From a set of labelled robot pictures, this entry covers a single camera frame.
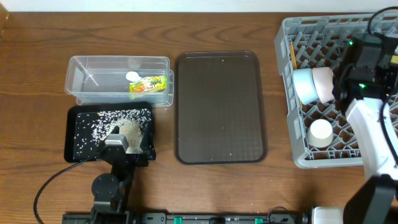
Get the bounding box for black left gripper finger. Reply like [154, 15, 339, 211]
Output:
[98, 126, 120, 148]
[140, 126, 156, 161]

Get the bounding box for rice leftovers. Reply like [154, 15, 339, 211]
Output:
[72, 109, 151, 161]

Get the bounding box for white tissue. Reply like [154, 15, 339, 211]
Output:
[126, 71, 142, 83]

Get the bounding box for green snack wrapper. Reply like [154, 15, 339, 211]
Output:
[129, 75, 167, 93]

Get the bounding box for blue bowl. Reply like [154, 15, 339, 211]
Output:
[293, 68, 318, 105]

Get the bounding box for wooden chopstick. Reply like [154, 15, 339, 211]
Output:
[289, 42, 297, 70]

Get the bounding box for white cup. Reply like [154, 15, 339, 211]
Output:
[307, 119, 333, 147]

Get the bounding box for yellow plate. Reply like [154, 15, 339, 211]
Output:
[390, 55, 398, 66]

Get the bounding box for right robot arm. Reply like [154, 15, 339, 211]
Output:
[333, 63, 397, 223]

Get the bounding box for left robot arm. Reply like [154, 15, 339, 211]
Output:
[88, 124, 156, 224]

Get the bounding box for grey dishwasher rack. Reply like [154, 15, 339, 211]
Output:
[274, 12, 397, 169]

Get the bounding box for black plastic tray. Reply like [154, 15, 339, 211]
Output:
[64, 102, 154, 162]

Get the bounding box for clear plastic bin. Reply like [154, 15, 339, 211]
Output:
[65, 55, 174, 106]

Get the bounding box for dark brown serving tray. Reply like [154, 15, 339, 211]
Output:
[174, 50, 268, 165]

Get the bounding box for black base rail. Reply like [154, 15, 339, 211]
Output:
[62, 205, 346, 224]

